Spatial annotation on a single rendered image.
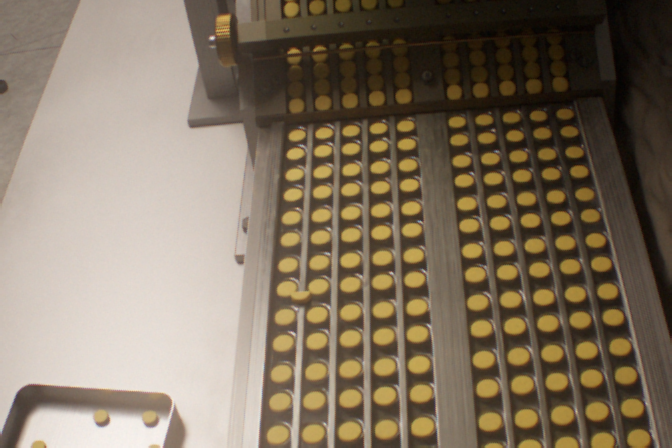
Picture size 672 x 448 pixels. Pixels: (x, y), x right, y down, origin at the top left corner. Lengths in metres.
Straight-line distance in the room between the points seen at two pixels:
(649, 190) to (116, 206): 0.45
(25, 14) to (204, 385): 2.32
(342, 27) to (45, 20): 2.28
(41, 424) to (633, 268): 0.41
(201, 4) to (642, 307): 0.51
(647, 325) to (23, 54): 2.38
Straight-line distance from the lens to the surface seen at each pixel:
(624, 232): 0.57
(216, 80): 0.93
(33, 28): 2.87
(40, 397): 0.74
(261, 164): 0.63
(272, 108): 0.66
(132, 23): 1.11
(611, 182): 0.60
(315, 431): 0.49
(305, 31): 0.64
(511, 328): 0.52
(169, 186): 0.87
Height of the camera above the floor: 1.35
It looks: 42 degrees down
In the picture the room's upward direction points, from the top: 10 degrees counter-clockwise
